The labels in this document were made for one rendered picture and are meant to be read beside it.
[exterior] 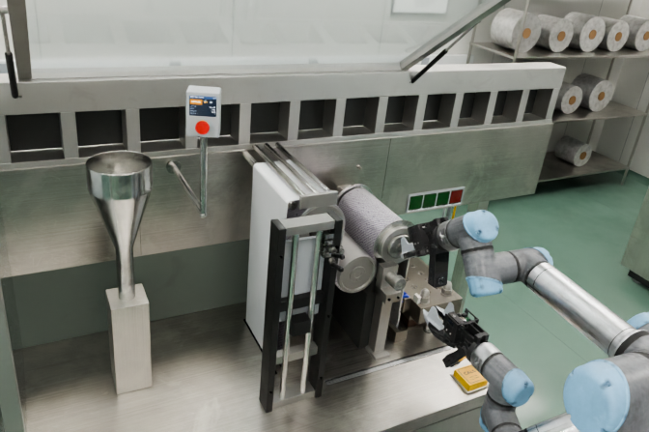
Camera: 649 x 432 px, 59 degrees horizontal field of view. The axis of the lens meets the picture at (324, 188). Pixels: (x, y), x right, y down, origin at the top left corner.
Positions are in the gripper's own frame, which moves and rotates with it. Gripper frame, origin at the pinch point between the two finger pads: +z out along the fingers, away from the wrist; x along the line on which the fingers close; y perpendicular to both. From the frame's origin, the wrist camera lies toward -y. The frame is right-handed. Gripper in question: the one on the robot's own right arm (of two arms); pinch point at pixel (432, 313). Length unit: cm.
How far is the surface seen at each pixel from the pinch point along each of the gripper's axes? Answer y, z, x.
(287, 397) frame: -16.6, 0.6, 42.8
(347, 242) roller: 14.6, 20.8, 17.8
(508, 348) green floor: -109, 72, -129
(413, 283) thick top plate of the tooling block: -6.0, 21.1, -9.6
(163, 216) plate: 17, 46, 64
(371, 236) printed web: 17.4, 17.4, 12.2
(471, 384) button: -16.6, -13.5, -7.4
